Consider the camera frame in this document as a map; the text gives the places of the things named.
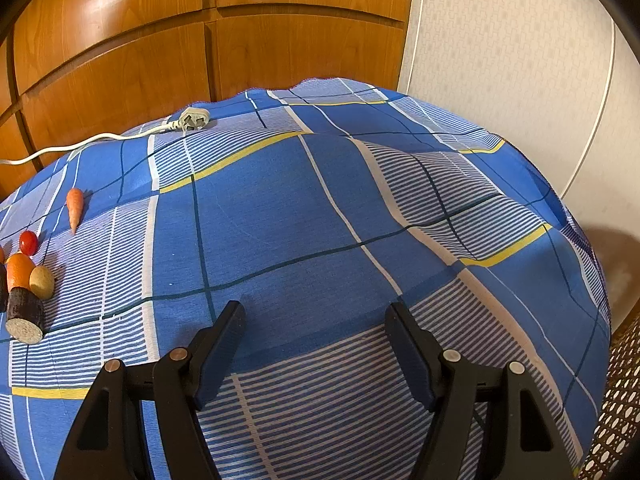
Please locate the small tan potato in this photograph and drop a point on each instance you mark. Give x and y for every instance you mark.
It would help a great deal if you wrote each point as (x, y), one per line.
(41, 281)

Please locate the dark sugarcane piece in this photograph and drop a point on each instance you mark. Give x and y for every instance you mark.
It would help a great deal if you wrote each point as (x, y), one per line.
(25, 315)

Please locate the mandarin orange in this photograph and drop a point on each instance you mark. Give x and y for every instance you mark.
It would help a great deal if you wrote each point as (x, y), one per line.
(19, 269)

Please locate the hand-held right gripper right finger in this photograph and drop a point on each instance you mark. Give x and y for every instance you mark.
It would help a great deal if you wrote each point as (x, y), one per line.
(415, 360)

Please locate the brown woven mat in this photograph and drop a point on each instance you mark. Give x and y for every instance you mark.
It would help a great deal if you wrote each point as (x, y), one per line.
(617, 410)

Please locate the orange carrot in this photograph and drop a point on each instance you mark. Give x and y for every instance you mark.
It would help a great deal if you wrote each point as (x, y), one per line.
(74, 205)

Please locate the blue plaid tablecloth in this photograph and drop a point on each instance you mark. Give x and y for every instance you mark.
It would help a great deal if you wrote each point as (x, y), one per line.
(280, 220)

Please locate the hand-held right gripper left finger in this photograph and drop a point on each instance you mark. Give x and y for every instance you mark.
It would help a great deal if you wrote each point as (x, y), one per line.
(225, 355)

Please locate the red cherry tomato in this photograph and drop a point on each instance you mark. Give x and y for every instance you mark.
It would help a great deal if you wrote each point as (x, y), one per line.
(28, 242)

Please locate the dark water chestnut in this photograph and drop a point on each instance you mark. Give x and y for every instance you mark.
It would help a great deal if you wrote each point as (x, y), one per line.
(2, 290)

